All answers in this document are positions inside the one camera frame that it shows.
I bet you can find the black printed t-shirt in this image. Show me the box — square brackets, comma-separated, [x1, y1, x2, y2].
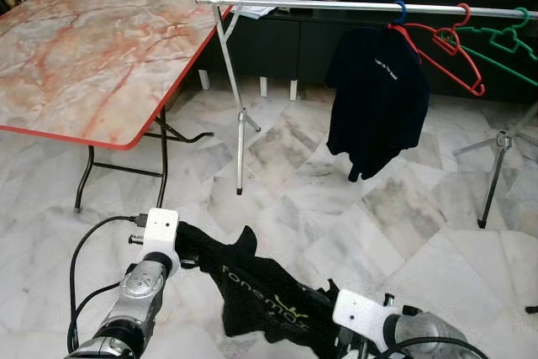
[172, 223, 354, 359]

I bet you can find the red plastic hanger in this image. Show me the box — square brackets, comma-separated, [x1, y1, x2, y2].
[409, 3, 487, 97]

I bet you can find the green plastic hanger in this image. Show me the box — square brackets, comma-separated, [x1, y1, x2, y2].
[458, 8, 538, 87]

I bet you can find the red hanger with blue hook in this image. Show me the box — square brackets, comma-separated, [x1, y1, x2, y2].
[387, 0, 425, 66]

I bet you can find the navy t-shirt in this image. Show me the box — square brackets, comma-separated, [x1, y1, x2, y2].
[326, 24, 431, 183]

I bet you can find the silver metal clothes rack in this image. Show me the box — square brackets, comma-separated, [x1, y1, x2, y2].
[195, 0, 538, 230]

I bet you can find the black tv console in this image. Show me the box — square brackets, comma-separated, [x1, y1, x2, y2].
[198, 0, 538, 99]

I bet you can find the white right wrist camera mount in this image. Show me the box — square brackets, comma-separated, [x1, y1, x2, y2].
[332, 289, 392, 332]

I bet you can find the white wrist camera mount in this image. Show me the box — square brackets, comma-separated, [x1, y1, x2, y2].
[141, 208, 180, 269]
[332, 289, 392, 332]

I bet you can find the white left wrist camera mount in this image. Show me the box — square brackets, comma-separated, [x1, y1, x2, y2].
[141, 208, 180, 269]

